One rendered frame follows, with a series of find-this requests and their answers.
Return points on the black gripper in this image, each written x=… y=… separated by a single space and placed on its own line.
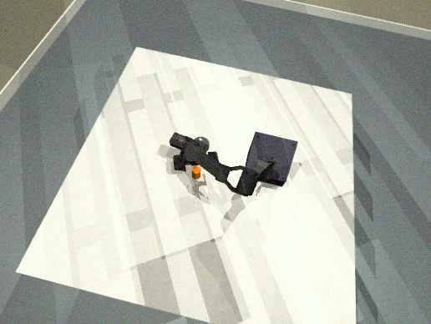
x=179 y=163

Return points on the orange knob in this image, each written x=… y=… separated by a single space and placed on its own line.
x=196 y=172

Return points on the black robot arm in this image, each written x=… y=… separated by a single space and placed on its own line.
x=194 y=150

